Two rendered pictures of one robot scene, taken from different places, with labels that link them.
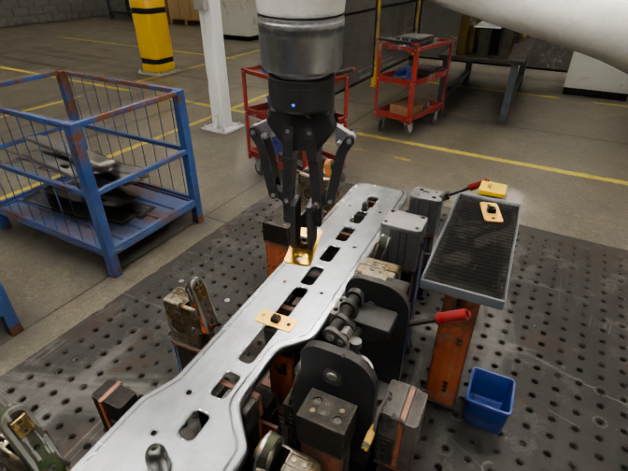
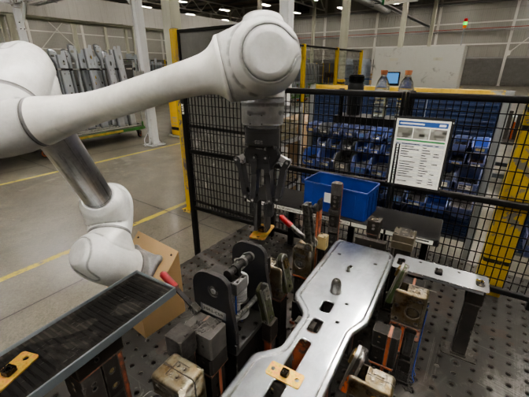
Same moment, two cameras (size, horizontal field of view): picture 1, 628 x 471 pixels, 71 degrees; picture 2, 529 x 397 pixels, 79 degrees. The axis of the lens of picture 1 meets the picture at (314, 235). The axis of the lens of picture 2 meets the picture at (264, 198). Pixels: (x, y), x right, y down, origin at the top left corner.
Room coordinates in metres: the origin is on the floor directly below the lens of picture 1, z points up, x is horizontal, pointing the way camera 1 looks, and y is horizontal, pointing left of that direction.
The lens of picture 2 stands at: (1.19, 0.08, 1.64)
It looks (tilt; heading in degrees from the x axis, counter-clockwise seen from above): 22 degrees down; 185
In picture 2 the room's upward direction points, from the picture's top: straight up
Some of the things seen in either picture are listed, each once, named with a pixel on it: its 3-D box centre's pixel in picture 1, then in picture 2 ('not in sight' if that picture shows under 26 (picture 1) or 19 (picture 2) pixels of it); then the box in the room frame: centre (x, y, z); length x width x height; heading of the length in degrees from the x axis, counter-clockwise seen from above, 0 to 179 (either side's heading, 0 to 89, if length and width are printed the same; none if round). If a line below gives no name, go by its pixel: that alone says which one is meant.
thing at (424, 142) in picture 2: not in sight; (417, 153); (-0.21, 0.61, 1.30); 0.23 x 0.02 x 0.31; 64
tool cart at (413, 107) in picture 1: (410, 83); not in sight; (4.90, -1.05, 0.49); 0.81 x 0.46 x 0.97; 138
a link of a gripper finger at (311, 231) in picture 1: (311, 223); (257, 214); (0.52, 0.00, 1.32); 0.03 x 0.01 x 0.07; 167
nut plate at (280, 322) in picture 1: (276, 319); (284, 372); (0.67, 0.08, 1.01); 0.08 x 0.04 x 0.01; 64
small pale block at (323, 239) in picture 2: not in sight; (319, 276); (0.12, 0.20, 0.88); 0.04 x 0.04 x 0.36; 64
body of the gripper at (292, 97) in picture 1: (302, 110); (262, 147); (0.51, 0.01, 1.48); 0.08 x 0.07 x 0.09; 77
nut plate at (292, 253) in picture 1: (304, 243); (262, 229); (0.52, 0.01, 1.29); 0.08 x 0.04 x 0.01; 167
